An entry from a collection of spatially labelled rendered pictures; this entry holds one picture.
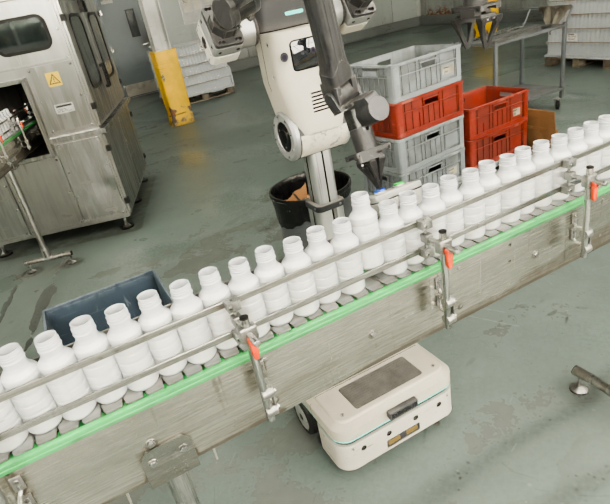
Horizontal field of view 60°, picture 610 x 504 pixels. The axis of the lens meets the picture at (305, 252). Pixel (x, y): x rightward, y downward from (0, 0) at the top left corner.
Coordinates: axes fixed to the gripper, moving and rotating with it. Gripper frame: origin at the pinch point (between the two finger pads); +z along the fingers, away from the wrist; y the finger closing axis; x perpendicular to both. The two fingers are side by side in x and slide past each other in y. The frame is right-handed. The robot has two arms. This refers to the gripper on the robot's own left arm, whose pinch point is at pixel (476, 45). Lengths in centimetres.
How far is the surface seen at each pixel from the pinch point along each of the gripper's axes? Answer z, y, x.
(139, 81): 103, 1181, -133
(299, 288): 32, -18, 66
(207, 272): 24, -13, 82
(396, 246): 32, -18, 42
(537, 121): 98, 167, -219
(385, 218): 26, -16, 43
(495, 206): 33.7, -17.3, 12.6
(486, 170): 24.8, -15.6, 13.5
